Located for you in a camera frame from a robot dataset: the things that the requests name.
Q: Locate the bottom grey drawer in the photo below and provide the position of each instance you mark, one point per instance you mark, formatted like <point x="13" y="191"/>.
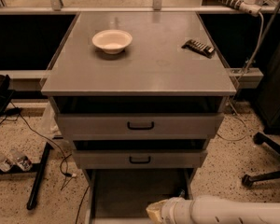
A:
<point x="122" y="196"/>

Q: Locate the white power strip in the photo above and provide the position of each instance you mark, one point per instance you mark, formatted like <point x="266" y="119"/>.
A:
<point x="247" y="6"/>

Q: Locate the grey drawer cabinet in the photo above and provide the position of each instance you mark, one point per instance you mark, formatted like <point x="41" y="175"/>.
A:
<point x="153" y="65"/>

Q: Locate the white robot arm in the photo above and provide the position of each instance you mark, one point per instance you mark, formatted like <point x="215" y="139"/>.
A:
<point x="212" y="210"/>

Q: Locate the white paper bowl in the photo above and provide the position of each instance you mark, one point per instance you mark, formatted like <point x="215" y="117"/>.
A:
<point x="112" y="41"/>

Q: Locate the clear water bottle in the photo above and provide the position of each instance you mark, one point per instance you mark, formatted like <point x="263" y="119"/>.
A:
<point x="21" y="160"/>
<point x="5" y="163"/>

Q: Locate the middle grey drawer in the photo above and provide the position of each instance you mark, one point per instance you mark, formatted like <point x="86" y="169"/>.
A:
<point x="139" y="154"/>

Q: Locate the top grey drawer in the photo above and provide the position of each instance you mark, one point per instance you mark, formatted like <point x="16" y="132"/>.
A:
<point x="138" y="118"/>

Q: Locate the grey drawer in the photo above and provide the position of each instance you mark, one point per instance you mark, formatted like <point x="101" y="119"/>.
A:
<point x="139" y="154"/>
<point x="138" y="118"/>
<point x="122" y="196"/>

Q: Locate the left clear water bottle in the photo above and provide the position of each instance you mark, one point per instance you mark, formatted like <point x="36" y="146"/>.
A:
<point x="5" y="163"/>

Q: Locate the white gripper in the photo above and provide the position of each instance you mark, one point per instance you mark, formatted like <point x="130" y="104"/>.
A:
<point x="170" y="209"/>

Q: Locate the dark snack bar package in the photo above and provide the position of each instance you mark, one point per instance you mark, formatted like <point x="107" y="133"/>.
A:
<point x="199" y="48"/>

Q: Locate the right clear water bottle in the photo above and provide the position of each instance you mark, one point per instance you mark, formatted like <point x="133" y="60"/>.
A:
<point x="21" y="160"/>

